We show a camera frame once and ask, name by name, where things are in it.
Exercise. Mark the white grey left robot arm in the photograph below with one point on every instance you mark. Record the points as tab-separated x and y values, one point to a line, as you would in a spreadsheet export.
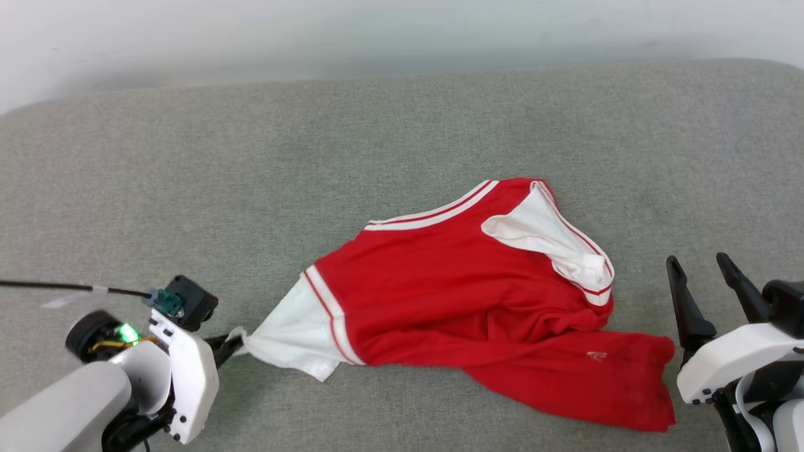
56	408

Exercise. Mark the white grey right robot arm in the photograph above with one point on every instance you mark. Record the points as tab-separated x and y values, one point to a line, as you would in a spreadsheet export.
791	433

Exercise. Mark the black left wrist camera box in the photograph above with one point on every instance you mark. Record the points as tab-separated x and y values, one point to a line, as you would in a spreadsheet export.
195	301

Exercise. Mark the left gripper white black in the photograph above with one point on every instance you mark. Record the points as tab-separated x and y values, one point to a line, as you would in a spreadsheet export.
191	376

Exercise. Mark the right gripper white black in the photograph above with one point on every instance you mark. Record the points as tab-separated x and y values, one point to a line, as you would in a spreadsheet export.
735	361

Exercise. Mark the red and white jersey shirt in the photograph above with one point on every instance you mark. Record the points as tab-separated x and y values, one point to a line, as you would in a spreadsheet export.
440	295

